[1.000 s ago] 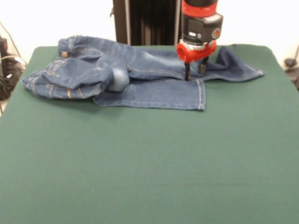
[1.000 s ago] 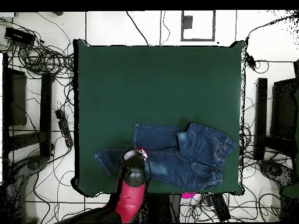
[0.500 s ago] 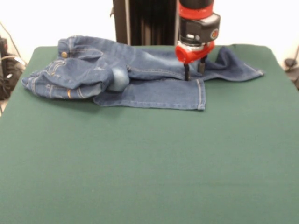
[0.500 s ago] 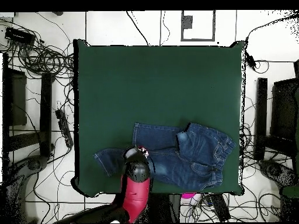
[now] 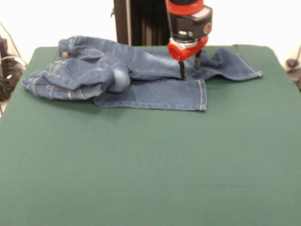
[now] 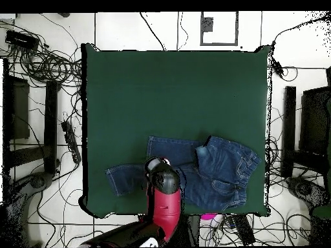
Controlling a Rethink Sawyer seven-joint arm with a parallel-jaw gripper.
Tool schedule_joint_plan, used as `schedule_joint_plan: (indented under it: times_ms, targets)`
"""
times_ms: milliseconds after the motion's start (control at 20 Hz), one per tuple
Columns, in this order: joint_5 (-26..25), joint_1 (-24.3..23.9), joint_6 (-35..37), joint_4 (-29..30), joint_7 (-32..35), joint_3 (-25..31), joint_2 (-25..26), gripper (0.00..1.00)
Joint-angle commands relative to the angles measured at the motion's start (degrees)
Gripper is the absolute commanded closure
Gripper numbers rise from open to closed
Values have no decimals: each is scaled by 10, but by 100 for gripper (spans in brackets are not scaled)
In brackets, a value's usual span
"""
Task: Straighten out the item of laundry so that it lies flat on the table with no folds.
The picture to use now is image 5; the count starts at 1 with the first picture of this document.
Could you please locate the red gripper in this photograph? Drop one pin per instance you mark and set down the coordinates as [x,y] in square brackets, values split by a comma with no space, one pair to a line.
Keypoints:
[181,52]

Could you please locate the blue denim jeans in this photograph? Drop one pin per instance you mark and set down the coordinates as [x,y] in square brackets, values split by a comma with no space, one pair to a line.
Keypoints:
[117,75]

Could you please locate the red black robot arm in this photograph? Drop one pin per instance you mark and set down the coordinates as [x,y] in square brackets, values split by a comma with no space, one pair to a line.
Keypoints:
[188,23]

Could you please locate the black power strip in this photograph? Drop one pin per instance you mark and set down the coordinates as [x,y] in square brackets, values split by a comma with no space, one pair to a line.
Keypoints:
[298,80]

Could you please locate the dark green table cloth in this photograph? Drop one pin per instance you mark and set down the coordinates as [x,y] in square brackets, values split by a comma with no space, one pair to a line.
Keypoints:
[141,164]

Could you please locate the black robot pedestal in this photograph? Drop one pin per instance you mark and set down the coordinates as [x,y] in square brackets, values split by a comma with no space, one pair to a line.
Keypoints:
[122,23]

